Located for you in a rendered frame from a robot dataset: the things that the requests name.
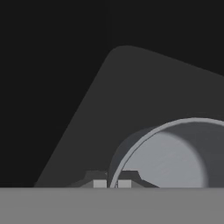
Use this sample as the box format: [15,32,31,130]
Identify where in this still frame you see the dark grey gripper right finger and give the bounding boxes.
[115,170,160,189]

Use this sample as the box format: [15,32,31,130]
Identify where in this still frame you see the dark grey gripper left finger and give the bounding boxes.
[69,170,109,189]

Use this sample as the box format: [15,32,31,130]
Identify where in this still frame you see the grey cup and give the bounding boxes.
[107,116,224,189]

